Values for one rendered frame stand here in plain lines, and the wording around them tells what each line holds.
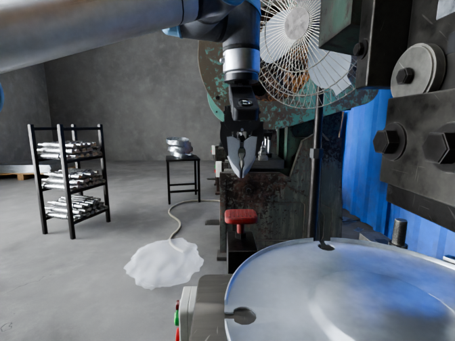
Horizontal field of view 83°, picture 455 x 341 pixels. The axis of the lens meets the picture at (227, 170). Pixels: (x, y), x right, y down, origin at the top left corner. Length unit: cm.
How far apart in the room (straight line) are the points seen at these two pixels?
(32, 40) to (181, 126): 657
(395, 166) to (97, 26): 34
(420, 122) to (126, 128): 708
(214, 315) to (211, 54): 143
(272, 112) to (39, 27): 132
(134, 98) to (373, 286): 702
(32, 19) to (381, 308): 43
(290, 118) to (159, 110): 566
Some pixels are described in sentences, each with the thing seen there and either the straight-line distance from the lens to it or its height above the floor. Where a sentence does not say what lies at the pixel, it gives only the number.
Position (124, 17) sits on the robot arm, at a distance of 36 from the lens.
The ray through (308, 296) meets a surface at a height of 78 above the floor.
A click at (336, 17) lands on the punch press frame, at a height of 108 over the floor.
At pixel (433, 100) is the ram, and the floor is 97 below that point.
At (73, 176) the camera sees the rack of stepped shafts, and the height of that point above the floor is 52.
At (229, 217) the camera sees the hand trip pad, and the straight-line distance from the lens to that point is 54.
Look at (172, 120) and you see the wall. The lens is 691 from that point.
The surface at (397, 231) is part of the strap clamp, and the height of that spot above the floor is 79.
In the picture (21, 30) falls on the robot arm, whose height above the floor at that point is 104.
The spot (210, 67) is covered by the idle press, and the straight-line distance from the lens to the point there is 156.
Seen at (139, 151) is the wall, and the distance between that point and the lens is 716.
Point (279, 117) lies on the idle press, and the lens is 155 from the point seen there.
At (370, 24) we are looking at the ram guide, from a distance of 33.
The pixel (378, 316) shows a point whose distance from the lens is 29.
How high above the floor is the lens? 95
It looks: 10 degrees down
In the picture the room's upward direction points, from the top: straight up
